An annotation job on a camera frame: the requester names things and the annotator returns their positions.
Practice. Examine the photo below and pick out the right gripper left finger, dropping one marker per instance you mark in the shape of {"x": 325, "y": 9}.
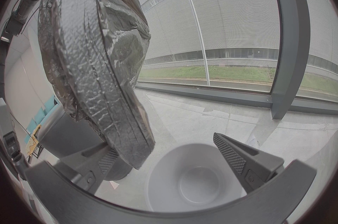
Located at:
{"x": 87, "y": 164}

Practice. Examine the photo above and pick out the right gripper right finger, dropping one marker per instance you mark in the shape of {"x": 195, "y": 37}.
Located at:
{"x": 260, "y": 164}

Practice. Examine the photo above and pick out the black plastic bag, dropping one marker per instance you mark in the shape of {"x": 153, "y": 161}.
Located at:
{"x": 92, "y": 59}

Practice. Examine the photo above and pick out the window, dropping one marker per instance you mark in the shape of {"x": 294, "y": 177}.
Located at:
{"x": 290, "y": 32}

